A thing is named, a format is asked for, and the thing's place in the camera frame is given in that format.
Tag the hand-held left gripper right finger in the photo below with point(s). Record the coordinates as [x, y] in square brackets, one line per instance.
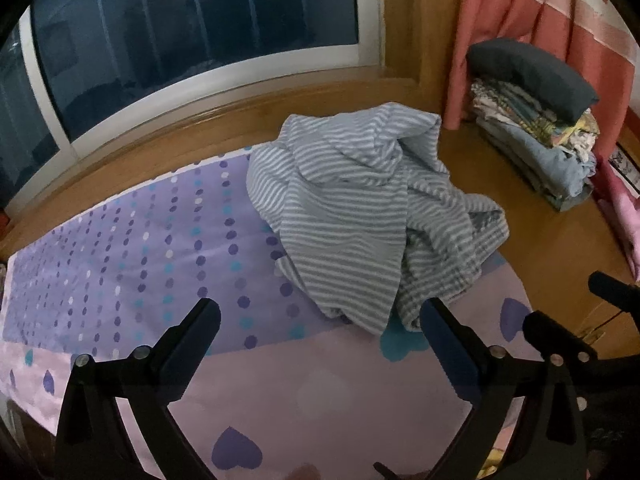
[450, 355]

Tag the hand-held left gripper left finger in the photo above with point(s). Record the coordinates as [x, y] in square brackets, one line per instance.
[195, 345]

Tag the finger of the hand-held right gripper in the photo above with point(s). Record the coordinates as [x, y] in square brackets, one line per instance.
[560, 335]
[612, 292]

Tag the grey white striped pants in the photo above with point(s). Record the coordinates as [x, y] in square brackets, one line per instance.
[340, 210]

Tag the stack of folded clothes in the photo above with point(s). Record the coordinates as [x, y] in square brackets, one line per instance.
[540, 160]

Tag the pink cloth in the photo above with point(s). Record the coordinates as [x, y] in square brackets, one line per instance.
[625, 210]

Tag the purple pink dotted blanket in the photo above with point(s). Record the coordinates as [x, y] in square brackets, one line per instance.
[125, 270]

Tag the wooden window ledge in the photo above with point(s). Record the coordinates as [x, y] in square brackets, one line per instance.
[200, 130]

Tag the dark grey cushion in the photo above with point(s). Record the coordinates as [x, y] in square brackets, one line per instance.
[540, 75]

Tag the pink curtain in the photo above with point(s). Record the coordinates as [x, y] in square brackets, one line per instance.
[500, 10]

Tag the white framed window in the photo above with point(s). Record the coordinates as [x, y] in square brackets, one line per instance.
[200, 10]

